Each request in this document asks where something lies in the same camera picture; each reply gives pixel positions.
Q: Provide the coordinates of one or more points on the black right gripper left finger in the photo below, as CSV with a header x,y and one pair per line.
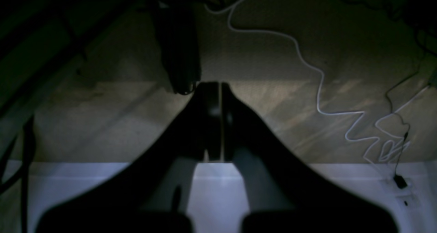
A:
x,y
148,195

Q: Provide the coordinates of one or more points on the black table leg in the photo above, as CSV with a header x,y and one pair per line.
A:
x,y
175,32

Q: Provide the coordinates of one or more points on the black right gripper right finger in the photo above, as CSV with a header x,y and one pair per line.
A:
x,y
284,194

